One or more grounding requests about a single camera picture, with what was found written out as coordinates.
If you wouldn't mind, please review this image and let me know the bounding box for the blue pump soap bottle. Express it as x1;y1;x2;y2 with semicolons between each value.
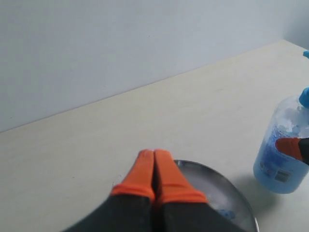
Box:
253;50;309;194

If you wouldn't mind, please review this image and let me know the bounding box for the round steel plate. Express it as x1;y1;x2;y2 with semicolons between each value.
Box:
175;159;259;232

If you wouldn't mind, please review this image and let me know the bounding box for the blue soap blob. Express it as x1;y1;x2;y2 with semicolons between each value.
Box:
217;209;236;220

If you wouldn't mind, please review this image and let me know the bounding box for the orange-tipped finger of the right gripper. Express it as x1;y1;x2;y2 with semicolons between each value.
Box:
275;138;309;165

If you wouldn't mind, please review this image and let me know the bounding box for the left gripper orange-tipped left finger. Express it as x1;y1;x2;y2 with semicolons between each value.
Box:
65;149;155;232

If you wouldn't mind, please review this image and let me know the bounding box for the left gripper orange-tipped right finger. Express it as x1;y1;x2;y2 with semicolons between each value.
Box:
153;149;242;232

